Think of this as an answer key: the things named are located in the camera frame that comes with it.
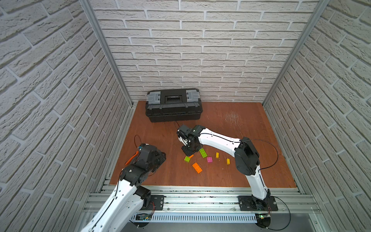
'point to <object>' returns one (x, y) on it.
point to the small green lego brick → (187, 159)
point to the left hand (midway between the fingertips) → (167, 152)
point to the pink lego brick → (209, 159)
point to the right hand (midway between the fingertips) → (190, 152)
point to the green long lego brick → (203, 152)
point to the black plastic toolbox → (173, 105)
